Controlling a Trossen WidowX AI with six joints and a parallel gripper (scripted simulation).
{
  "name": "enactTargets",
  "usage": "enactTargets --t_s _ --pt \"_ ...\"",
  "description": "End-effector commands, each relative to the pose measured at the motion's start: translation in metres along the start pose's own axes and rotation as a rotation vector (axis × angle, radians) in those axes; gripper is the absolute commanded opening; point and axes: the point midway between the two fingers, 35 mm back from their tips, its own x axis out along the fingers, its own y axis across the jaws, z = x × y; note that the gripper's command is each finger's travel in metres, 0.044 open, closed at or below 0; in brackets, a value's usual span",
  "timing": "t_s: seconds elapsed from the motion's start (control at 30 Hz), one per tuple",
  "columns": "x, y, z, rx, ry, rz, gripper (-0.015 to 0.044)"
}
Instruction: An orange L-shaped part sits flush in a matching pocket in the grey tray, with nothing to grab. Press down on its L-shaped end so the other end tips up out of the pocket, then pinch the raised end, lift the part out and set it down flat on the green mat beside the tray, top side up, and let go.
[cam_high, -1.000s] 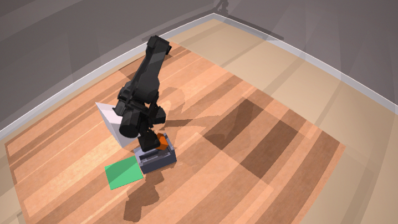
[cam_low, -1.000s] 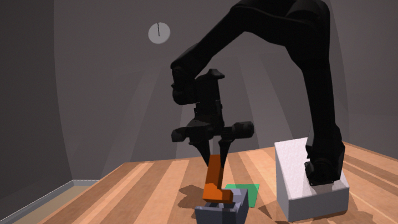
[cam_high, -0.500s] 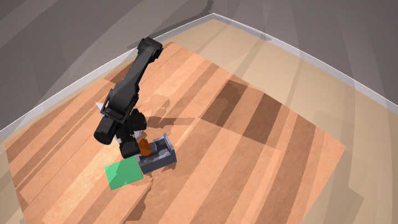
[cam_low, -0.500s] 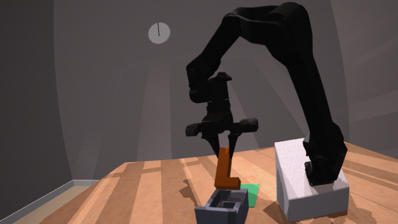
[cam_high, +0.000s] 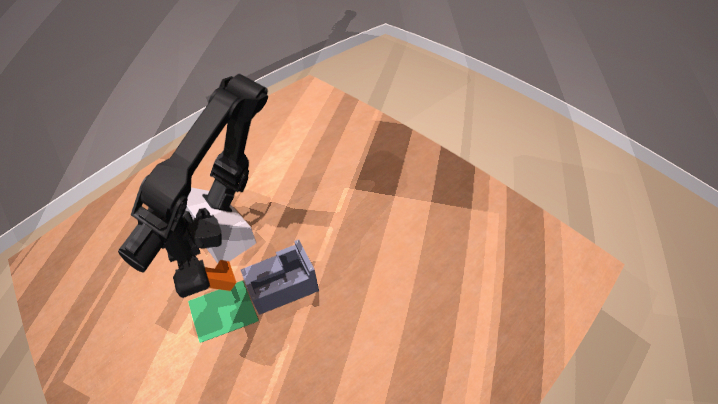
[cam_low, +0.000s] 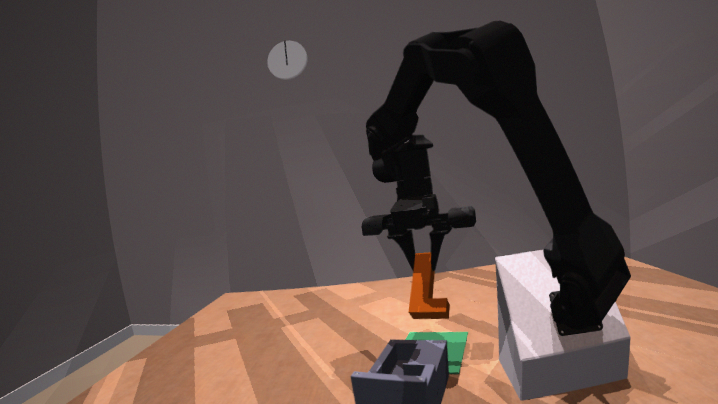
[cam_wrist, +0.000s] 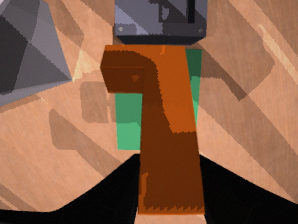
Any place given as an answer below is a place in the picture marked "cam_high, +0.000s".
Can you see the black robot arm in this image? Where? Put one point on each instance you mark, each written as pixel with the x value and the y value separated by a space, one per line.
pixel 165 191

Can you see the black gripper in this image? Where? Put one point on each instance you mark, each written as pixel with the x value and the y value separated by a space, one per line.
pixel 191 277

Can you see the orange l-shaped part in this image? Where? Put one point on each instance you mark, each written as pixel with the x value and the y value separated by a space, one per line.
pixel 222 277

